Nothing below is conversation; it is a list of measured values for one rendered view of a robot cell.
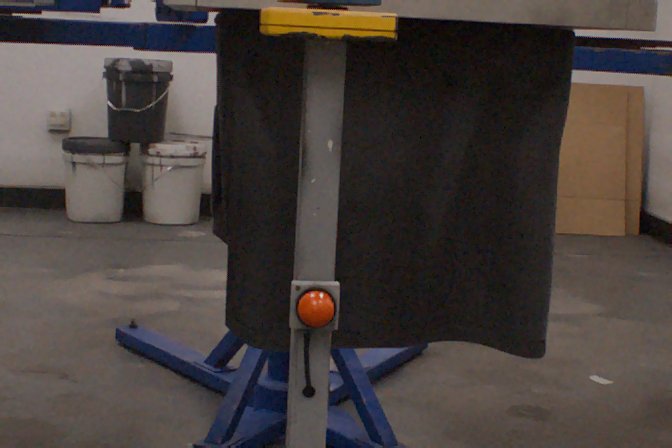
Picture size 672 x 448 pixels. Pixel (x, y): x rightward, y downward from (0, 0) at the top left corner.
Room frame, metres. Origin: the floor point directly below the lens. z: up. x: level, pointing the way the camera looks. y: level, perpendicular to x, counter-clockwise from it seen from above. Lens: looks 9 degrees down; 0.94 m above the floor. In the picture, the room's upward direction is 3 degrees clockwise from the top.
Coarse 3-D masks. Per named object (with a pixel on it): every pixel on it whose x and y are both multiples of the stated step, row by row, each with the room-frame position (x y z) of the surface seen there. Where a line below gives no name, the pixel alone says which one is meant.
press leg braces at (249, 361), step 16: (224, 336) 3.17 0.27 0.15; (224, 352) 3.17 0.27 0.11; (256, 352) 2.76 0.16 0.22; (336, 352) 2.80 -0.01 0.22; (352, 352) 2.80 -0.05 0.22; (208, 368) 3.20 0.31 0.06; (224, 368) 3.21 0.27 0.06; (240, 368) 2.74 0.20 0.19; (256, 368) 2.74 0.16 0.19; (336, 368) 3.27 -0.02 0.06; (352, 368) 2.76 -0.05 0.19; (240, 384) 2.70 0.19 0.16; (256, 384) 2.74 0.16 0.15; (352, 384) 2.74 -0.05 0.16; (368, 384) 2.75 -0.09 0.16; (224, 400) 2.68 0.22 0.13; (240, 400) 2.68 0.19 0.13; (352, 400) 2.74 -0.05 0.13; (368, 400) 2.71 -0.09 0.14; (224, 416) 2.65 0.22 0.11; (240, 416) 2.68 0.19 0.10; (368, 416) 2.69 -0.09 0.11; (384, 416) 2.70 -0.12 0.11; (208, 432) 2.63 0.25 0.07; (224, 432) 2.62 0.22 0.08; (368, 432) 2.69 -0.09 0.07; (384, 432) 2.67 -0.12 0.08
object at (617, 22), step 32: (192, 0) 1.49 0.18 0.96; (224, 0) 1.49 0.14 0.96; (256, 0) 1.50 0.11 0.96; (384, 0) 1.52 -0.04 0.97; (416, 0) 1.52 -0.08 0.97; (448, 0) 1.52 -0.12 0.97; (480, 0) 1.53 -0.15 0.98; (512, 0) 1.53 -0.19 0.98; (544, 0) 1.54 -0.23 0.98; (576, 0) 1.54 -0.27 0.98; (608, 0) 1.55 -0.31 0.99; (640, 0) 1.55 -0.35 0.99
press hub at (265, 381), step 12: (276, 360) 2.91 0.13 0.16; (288, 360) 2.90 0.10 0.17; (264, 372) 3.00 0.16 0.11; (276, 372) 2.91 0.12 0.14; (288, 372) 2.90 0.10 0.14; (264, 384) 2.90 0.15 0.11; (276, 384) 2.90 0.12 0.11; (264, 396) 2.89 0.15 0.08; (276, 396) 2.88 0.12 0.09; (252, 408) 3.02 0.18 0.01; (264, 408) 2.89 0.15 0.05; (276, 408) 2.87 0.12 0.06; (336, 408) 3.06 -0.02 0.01; (348, 420) 2.97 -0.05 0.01
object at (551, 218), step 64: (256, 64) 1.59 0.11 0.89; (384, 64) 1.61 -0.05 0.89; (448, 64) 1.62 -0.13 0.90; (512, 64) 1.63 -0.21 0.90; (256, 128) 1.59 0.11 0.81; (384, 128) 1.61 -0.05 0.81; (448, 128) 1.62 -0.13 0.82; (512, 128) 1.64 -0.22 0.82; (256, 192) 1.59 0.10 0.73; (384, 192) 1.62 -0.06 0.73; (448, 192) 1.63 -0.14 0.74; (512, 192) 1.64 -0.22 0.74; (256, 256) 1.60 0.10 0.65; (384, 256) 1.62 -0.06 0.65; (448, 256) 1.64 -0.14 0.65; (512, 256) 1.64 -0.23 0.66; (256, 320) 1.60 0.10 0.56; (384, 320) 1.62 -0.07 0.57; (448, 320) 1.64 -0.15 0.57; (512, 320) 1.64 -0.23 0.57
